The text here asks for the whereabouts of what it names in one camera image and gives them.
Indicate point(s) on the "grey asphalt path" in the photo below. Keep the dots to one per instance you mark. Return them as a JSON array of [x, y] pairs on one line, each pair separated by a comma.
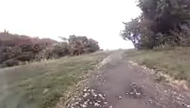
[[119, 84]]

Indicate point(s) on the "clump of dark trees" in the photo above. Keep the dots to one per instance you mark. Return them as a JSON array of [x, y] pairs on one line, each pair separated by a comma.
[[172, 9]]

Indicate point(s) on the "grass verge by trees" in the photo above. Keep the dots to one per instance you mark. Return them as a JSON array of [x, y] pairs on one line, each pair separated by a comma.
[[177, 62]]

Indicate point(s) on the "row of bushes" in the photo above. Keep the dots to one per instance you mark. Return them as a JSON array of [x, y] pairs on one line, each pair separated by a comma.
[[22, 50]]

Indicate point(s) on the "open grass field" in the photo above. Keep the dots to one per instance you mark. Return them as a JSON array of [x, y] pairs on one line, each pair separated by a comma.
[[35, 82]]

